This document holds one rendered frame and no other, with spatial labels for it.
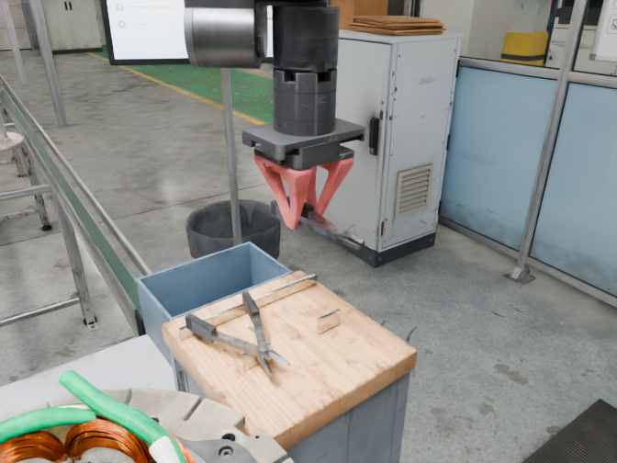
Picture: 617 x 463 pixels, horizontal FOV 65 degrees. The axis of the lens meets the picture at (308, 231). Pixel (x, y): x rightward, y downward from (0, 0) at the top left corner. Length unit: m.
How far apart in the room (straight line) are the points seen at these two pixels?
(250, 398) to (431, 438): 1.45
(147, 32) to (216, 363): 0.90
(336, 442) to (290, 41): 0.37
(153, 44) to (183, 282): 0.70
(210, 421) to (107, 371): 0.58
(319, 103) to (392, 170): 2.11
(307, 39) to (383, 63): 1.98
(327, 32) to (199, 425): 0.33
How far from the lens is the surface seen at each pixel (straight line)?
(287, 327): 0.53
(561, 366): 2.33
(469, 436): 1.92
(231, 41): 0.43
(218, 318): 0.54
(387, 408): 0.54
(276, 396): 0.46
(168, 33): 1.24
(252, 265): 0.72
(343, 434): 0.51
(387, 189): 2.56
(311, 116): 0.43
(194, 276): 0.68
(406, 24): 2.50
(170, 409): 0.42
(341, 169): 0.46
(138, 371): 0.95
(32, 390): 0.99
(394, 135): 2.48
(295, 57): 0.42
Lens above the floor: 1.39
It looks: 26 degrees down
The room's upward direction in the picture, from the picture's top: straight up
